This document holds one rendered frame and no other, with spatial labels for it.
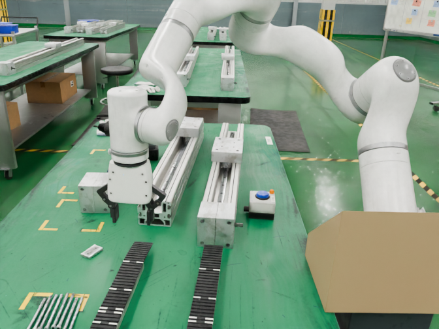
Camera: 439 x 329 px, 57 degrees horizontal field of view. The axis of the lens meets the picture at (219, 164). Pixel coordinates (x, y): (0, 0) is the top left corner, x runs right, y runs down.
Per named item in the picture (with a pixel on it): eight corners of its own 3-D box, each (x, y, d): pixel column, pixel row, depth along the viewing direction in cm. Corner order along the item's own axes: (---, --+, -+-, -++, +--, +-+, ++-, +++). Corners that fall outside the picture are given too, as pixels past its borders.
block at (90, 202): (117, 213, 127) (115, 186, 124) (80, 213, 127) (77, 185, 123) (123, 198, 136) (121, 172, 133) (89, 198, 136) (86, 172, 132)
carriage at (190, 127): (198, 143, 171) (198, 128, 168) (172, 141, 172) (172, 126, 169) (202, 132, 186) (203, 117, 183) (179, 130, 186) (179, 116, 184)
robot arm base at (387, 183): (422, 233, 105) (412, 165, 110) (448, 219, 87) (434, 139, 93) (346, 234, 108) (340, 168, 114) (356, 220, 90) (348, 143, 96)
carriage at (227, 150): (241, 170, 147) (242, 153, 144) (211, 168, 148) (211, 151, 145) (242, 154, 162) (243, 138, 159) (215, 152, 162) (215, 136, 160)
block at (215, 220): (241, 249, 111) (243, 220, 108) (196, 246, 112) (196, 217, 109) (242, 232, 120) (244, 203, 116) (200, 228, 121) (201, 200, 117)
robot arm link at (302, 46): (399, 113, 102) (362, 137, 117) (412, 79, 107) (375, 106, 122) (231, 6, 99) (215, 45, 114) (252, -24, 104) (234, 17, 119)
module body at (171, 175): (171, 226, 121) (170, 202, 118) (138, 224, 122) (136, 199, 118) (203, 138, 194) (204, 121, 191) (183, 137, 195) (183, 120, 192)
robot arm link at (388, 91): (388, 164, 110) (378, 87, 118) (439, 140, 93) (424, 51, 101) (349, 160, 107) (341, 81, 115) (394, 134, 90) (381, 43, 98)
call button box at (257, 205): (274, 220, 126) (276, 202, 124) (243, 218, 127) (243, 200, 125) (273, 207, 134) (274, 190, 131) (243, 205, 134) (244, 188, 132)
